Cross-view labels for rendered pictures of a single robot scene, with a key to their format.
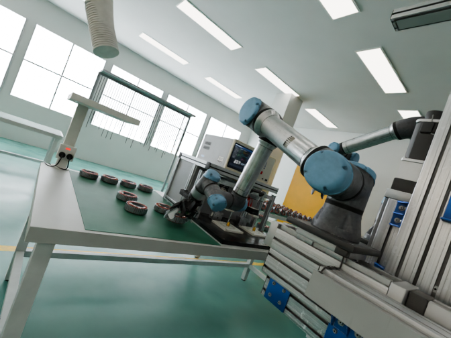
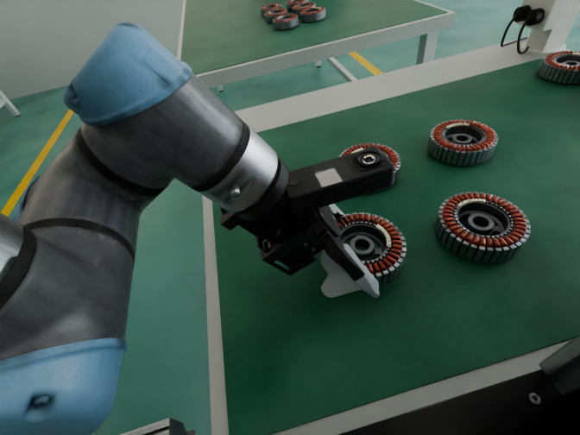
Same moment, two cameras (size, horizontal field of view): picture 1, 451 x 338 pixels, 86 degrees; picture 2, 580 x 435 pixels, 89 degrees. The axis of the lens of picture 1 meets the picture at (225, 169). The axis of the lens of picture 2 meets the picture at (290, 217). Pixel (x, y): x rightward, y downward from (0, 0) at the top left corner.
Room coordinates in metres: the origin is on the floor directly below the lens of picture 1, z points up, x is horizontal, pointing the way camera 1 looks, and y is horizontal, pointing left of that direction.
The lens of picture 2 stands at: (1.32, -0.10, 1.12)
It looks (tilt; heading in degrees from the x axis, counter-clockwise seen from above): 46 degrees down; 123
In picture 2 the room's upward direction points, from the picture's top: 12 degrees counter-clockwise
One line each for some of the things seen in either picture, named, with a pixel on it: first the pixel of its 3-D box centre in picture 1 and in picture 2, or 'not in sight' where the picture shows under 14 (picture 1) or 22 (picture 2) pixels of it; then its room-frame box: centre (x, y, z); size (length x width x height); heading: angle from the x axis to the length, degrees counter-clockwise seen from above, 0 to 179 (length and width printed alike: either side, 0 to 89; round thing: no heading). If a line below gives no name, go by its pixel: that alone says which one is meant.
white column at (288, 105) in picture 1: (265, 161); not in sight; (5.84, -0.84, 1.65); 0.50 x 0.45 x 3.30; 38
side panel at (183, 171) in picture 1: (180, 182); not in sight; (1.71, 0.27, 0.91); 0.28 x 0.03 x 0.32; 38
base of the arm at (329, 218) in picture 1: (339, 218); not in sight; (0.79, -0.40, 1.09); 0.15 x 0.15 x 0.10
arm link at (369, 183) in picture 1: (350, 184); not in sight; (0.78, -0.40, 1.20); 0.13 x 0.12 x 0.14; 130
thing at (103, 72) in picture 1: (133, 143); not in sight; (4.56, 1.80, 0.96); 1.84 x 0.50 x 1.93; 128
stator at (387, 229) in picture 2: (176, 216); (362, 248); (1.26, 0.15, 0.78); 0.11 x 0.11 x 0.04
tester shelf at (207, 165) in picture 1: (229, 173); not in sight; (1.84, -0.04, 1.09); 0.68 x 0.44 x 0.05; 128
